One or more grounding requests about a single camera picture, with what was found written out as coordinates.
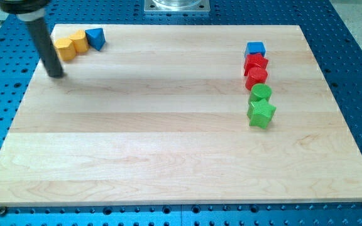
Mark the blue triangle block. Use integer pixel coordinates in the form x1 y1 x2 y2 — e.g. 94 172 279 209
85 28 106 51

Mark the blue cube block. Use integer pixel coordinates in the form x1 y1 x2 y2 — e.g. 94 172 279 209
244 41 266 57

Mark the red cylinder block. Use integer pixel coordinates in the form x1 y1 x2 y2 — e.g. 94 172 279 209
244 67 268 90

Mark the yellow pentagon block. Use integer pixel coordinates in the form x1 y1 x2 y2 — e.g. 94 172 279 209
69 30 89 53

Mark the yellow hexagon block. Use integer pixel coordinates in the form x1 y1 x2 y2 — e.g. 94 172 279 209
54 38 76 61

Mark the green cylinder block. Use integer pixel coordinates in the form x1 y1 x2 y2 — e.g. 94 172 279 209
248 83 272 103

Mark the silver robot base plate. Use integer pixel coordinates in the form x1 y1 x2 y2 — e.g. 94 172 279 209
144 0 211 13

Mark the green star block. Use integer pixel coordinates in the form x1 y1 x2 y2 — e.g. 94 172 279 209
247 99 277 129

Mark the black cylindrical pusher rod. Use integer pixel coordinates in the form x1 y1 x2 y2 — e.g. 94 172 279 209
16 8 63 78

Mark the left board clamp screw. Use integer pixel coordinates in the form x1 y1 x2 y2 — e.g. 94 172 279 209
0 207 8 217

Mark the red star block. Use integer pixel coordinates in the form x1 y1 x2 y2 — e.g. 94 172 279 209
243 53 268 77

